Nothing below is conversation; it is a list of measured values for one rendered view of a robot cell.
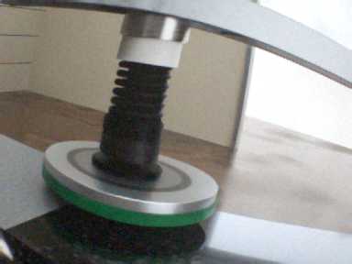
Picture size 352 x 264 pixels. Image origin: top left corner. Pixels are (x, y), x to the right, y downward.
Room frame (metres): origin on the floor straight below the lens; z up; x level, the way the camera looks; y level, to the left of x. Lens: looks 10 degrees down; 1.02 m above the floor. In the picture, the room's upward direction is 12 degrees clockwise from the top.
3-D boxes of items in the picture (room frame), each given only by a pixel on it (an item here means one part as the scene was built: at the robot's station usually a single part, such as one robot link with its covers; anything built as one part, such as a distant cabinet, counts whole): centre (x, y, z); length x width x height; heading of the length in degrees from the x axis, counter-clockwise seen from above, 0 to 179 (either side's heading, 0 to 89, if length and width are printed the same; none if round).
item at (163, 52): (0.51, 0.05, 1.01); 0.07 x 0.07 x 0.04
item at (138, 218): (0.51, 0.05, 0.87); 0.22 x 0.22 x 0.04
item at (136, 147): (0.51, 0.05, 0.91); 0.07 x 0.07 x 0.01
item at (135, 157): (0.51, 0.05, 0.90); 0.07 x 0.07 x 0.01
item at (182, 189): (0.51, 0.05, 0.87); 0.21 x 0.21 x 0.01
